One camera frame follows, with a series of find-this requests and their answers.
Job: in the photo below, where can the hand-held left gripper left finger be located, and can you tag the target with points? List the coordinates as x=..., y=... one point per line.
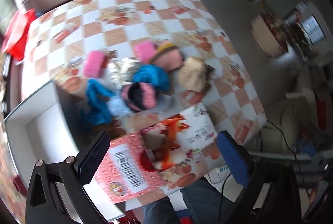
x=93, y=159

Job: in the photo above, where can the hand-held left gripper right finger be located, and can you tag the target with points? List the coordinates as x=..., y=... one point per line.
x=231, y=159

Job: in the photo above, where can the white storage box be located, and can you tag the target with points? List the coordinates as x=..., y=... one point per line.
x=44, y=130

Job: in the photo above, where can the pink black striped knit hat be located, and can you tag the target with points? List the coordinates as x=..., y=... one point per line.
x=140, y=96

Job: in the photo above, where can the beige cloth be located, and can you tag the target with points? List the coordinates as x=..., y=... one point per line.
x=192, y=73

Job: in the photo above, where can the pink sponge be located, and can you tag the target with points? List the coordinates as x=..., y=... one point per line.
x=94, y=64
x=144, y=52

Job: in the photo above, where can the pink knit hat brown band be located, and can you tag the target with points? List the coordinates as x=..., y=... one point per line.
x=167, y=57

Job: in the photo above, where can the white power strip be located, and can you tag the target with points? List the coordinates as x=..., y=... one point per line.
x=222, y=170

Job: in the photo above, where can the person's blue jeans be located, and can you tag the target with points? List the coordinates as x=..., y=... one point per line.
x=205, y=203

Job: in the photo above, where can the red printed carton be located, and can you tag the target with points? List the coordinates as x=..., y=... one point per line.
x=182, y=140

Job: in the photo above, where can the cream armchair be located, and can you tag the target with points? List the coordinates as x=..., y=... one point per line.
x=286, y=125

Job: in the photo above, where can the round cream coffee table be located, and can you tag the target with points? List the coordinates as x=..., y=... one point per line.
x=266, y=36

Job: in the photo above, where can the red plastic basin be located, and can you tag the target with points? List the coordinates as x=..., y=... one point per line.
x=17, y=34

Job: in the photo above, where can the computer monitor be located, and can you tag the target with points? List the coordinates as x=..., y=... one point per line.
x=312, y=29

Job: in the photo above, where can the blue plastic basin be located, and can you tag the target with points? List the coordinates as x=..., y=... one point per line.
x=39, y=14

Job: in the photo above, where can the checkered tablecloth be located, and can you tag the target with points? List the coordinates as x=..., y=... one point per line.
x=161, y=18

